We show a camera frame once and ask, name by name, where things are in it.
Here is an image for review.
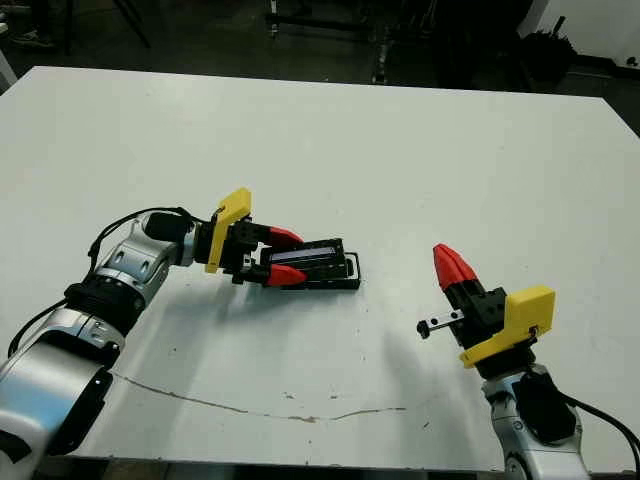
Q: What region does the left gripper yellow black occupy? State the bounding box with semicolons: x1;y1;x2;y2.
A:
203;187;309;289

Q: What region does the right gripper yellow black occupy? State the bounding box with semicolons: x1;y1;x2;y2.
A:
416;243;557;379

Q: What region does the black foil-topped block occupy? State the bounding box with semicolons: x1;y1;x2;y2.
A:
257;238;351;284

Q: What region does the black box white lining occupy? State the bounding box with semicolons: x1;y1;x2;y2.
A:
294;251;364;293

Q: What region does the black slanted chair leg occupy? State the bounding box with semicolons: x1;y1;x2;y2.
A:
112;0;151;50

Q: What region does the shoe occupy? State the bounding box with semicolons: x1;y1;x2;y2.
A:
9;29;54;49

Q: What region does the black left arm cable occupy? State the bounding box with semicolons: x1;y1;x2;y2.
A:
7;205;221;359

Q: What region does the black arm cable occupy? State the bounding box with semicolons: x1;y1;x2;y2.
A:
557;389;640;471
7;205;221;359

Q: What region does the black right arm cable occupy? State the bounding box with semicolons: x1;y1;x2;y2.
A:
557;389;640;471

